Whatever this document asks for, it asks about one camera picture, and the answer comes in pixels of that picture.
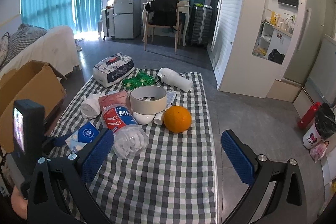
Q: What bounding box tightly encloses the blue tissue packet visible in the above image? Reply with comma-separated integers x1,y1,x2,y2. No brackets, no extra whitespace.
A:
65,122,99,153

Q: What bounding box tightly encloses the white round gadget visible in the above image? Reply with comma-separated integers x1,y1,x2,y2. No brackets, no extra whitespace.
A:
132,111,155,125

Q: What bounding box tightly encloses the orange fruit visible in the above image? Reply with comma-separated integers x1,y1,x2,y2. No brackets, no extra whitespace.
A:
163,106,192,134

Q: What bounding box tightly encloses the beige tape roll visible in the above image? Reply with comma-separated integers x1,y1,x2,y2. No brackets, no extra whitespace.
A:
129,86,167,115

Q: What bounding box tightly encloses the tissue pack white navy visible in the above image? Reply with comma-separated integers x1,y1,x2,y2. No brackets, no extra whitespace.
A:
92,52,135,88

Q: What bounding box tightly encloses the green snack bag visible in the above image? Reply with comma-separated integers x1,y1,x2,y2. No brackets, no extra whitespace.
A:
122,71,156,90

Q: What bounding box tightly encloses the white thermos bottle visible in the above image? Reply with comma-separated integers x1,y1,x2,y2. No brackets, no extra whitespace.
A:
157,68,193,92

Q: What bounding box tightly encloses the left human hand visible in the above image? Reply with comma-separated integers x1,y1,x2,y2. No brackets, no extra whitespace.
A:
11,186,28,220

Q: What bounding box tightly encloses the cardboard box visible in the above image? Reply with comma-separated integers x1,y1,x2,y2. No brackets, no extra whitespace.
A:
0,60,66,153

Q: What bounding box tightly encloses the checkered tablecloth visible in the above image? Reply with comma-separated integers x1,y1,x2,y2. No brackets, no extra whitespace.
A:
48,68,219,224

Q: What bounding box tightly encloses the black trash bag bin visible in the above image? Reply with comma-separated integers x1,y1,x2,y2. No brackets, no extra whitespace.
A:
302,102,335,149

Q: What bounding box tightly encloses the bed with white sheet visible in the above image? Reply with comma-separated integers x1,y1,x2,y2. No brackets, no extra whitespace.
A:
1,26,80,76

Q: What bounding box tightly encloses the striped grey pillow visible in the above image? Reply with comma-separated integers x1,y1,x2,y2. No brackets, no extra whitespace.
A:
1,23,47,68

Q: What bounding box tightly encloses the grey suitcase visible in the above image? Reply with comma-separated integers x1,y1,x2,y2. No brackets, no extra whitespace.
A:
190,3,213,47

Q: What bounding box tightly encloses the small white fridge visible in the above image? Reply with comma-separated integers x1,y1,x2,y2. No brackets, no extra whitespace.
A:
113,0,141,39

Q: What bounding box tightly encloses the wooden chair black backpack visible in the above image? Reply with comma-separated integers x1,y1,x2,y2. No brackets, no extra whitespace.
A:
143,0,181,54

